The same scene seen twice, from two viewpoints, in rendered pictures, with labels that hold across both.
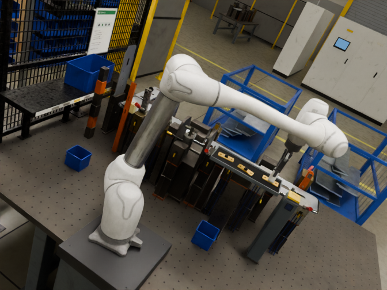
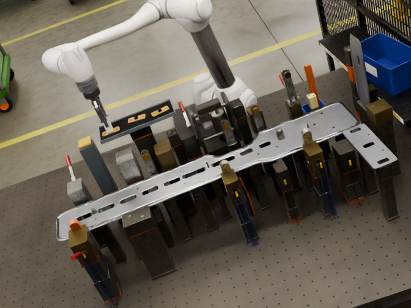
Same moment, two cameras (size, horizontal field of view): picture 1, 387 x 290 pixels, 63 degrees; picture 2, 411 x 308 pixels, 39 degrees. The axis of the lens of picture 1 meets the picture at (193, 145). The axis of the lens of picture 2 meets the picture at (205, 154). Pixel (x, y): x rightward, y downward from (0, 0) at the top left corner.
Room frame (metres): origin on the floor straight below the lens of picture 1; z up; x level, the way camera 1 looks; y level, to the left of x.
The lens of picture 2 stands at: (3.73, -0.54, 2.46)
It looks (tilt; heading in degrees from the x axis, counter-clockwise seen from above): 35 degrees down; 168
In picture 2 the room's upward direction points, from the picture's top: 21 degrees counter-clockwise
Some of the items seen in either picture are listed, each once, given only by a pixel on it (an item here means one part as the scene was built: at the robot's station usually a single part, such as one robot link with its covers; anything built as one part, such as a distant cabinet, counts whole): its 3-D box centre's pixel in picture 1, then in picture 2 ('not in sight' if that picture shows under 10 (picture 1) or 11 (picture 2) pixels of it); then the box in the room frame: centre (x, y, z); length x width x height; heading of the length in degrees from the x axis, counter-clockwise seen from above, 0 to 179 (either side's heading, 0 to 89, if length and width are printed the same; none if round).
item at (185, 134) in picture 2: (200, 179); (198, 163); (1.53, -0.12, 0.89); 0.12 x 0.07 x 0.38; 169
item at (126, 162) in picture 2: (248, 200); (140, 187); (1.51, -0.42, 0.90); 0.13 x 0.08 x 0.41; 169
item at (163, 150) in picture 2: (222, 187); (175, 177); (1.54, -0.25, 0.89); 0.12 x 0.08 x 0.38; 169
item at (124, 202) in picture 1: (123, 206); (208, 92); (1.03, 0.17, 0.92); 0.18 x 0.16 x 0.22; 25
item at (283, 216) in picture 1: (270, 229); (104, 179); (1.33, -0.55, 0.92); 0.08 x 0.08 x 0.44; 79
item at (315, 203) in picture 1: (217, 149); (205, 170); (1.75, -0.15, 1.00); 1.38 x 0.22 x 0.02; 79
